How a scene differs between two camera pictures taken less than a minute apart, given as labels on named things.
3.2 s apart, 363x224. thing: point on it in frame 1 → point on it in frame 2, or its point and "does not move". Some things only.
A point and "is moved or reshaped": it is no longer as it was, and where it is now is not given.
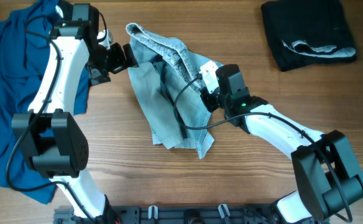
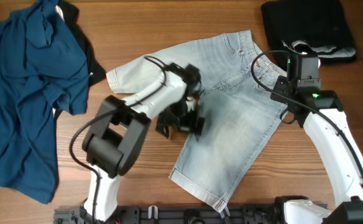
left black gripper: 120,63 → 190,124
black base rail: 179,214 does not move
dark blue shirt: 14,60 does not move
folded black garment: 308,31 does not move
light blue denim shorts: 165,79 is moved or reshaped
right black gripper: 209,101 → 282,90
